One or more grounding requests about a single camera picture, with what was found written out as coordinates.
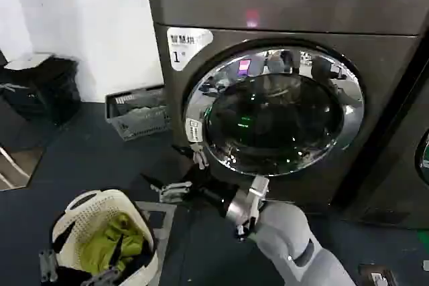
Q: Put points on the green garment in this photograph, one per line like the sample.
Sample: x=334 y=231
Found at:
x=100 y=249

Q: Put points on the small white door sticker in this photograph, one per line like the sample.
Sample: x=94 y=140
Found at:
x=195 y=130

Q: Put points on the round chrome glass dryer door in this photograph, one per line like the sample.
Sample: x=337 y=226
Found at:
x=268 y=115
x=423 y=158

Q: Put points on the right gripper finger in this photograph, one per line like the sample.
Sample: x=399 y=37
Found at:
x=174 y=192
x=200 y=158

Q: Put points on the white sheet on bin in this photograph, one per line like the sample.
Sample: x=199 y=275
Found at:
x=27 y=61

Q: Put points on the black plastic bin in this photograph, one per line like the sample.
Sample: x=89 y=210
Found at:
x=47 y=98

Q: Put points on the white printed dryer label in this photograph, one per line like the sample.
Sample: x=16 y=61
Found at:
x=187 y=48

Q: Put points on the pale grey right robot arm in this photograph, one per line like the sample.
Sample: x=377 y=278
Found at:
x=285 y=232

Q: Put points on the white perforated laundry basket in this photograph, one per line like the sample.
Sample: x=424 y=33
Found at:
x=90 y=205

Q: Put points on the grey plastic lattice crate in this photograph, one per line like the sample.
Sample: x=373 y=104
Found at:
x=134 y=98

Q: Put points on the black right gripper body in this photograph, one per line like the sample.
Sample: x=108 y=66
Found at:
x=207 y=189

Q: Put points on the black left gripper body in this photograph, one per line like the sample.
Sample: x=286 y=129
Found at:
x=72 y=277

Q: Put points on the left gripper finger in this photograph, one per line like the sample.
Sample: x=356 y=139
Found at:
x=48 y=264
x=115 y=249

